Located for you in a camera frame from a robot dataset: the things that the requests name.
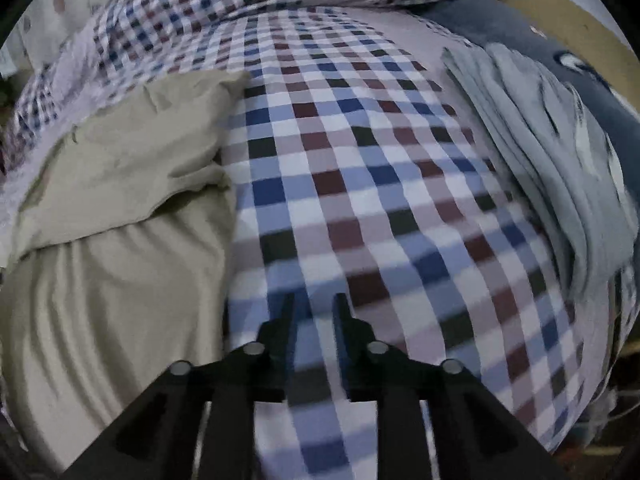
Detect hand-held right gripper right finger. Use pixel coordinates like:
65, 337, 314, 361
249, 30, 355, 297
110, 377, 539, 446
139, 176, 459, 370
332, 292, 566, 480

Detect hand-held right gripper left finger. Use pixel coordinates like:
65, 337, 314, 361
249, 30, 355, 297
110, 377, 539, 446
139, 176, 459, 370
60, 292, 296, 480

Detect beige garment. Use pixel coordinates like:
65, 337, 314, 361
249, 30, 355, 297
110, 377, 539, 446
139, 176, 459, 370
0, 69, 251, 473

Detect light grey-blue folded clothes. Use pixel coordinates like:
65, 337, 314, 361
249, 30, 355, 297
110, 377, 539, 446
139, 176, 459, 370
440, 42, 640, 301

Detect checkered bed sheet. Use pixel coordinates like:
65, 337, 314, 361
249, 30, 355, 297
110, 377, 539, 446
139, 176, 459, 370
0, 2, 626, 480

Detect checkered quilt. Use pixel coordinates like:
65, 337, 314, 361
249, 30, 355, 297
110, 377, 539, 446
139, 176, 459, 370
0, 0, 503, 171

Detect dark blue pillow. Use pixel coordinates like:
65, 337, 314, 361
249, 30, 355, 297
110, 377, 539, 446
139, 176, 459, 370
415, 0, 640, 151

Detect wooden headboard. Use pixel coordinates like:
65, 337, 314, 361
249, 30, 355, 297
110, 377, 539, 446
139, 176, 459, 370
487, 0, 640, 61

